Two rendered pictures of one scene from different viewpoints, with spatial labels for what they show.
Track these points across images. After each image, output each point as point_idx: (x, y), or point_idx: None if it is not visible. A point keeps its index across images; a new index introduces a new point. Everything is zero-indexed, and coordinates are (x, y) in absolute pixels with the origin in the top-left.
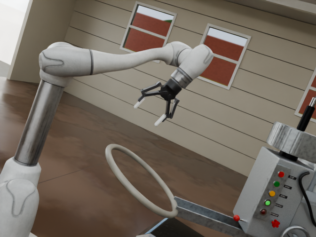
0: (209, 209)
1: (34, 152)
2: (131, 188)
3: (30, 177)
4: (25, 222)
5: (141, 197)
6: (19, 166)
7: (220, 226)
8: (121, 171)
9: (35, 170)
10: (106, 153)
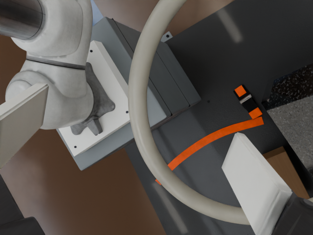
0: None
1: (6, 34)
2: (169, 192)
3: (46, 53)
4: (59, 127)
5: (194, 209)
6: (16, 41)
7: None
8: (148, 152)
9: (44, 44)
10: (130, 71)
